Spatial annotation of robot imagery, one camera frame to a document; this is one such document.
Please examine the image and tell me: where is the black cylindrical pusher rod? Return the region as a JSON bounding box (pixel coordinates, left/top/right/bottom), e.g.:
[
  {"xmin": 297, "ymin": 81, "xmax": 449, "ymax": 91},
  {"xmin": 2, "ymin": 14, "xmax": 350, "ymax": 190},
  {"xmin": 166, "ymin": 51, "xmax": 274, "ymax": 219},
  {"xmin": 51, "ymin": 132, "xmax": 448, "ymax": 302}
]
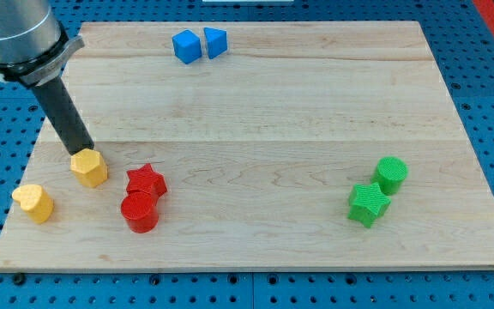
[{"xmin": 32, "ymin": 76, "xmax": 94, "ymax": 155}]

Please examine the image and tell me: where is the green star block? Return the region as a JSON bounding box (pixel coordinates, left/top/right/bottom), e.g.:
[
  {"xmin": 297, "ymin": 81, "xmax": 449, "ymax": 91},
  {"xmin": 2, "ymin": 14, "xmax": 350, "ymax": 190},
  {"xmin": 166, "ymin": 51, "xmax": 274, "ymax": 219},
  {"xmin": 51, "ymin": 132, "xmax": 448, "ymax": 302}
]
[{"xmin": 347, "ymin": 183, "xmax": 391, "ymax": 228}]

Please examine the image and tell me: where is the red star block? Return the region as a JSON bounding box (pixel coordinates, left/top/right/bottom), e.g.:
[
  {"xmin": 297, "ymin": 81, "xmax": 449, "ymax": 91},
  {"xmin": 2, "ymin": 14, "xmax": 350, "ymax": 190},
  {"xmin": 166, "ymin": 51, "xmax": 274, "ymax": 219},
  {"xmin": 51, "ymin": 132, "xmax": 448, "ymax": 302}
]
[{"xmin": 126, "ymin": 163, "xmax": 167, "ymax": 200}]

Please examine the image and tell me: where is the blue cube block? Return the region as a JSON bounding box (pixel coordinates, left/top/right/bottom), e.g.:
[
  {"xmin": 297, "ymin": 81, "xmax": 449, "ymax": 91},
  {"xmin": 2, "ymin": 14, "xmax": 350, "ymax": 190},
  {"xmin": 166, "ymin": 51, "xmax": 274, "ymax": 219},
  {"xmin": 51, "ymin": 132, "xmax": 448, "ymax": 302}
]
[{"xmin": 172, "ymin": 29, "xmax": 202, "ymax": 64}]

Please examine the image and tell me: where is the wooden board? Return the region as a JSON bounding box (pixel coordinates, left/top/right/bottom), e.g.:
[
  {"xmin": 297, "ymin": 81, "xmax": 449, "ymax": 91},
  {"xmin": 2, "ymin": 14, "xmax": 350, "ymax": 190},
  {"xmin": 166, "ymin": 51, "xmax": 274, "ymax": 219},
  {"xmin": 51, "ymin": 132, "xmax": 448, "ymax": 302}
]
[{"xmin": 0, "ymin": 21, "xmax": 494, "ymax": 273}]

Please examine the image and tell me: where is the red cylinder block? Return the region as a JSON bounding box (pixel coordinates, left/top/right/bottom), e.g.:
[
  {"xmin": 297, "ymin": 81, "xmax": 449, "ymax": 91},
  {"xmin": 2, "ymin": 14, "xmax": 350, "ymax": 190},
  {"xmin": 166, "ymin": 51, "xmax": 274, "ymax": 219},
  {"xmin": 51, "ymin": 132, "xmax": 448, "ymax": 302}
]
[{"xmin": 121, "ymin": 191, "xmax": 159, "ymax": 233}]

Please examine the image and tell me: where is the blue triangle block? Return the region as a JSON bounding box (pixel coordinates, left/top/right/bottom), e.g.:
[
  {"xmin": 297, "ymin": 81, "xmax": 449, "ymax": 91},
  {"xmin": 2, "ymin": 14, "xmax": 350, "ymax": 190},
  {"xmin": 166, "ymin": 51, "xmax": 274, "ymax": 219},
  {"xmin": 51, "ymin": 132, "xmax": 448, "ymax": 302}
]
[{"xmin": 203, "ymin": 27, "xmax": 228, "ymax": 59}]

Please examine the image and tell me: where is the green cylinder block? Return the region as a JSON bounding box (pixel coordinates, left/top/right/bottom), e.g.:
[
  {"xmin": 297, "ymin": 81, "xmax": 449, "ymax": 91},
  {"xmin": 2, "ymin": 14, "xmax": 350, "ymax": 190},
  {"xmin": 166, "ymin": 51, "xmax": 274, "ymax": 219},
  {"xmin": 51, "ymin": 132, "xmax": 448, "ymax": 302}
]
[{"xmin": 371, "ymin": 156, "xmax": 408, "ymax": 196}]

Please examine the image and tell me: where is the yellow heart block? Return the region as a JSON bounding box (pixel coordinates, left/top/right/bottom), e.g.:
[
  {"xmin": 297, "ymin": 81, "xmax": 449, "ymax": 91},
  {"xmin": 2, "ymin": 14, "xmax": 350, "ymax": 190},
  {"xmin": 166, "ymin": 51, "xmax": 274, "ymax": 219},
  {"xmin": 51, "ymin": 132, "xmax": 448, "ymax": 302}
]
[{"xmin": 11, "ymin": 185, "xmax": 54, "ymax": 224}]

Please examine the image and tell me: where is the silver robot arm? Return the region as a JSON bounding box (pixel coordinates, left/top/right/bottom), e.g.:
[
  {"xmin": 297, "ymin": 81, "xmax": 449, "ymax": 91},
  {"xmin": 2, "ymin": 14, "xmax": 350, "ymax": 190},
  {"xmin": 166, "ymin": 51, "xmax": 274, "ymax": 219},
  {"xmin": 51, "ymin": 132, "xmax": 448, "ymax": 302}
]
[{"xmin": 0, "ymin": 0, "xmax": 94, "ymax": 155}]

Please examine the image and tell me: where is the yellow hexagon block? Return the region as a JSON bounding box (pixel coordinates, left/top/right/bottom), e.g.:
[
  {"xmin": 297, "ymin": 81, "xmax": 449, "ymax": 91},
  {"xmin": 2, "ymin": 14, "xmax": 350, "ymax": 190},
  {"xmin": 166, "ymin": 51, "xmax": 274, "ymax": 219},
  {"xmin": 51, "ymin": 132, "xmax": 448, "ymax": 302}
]
[{"xmin": 70, "ymin": 148, "xmax": 108, "ymax": 188}]

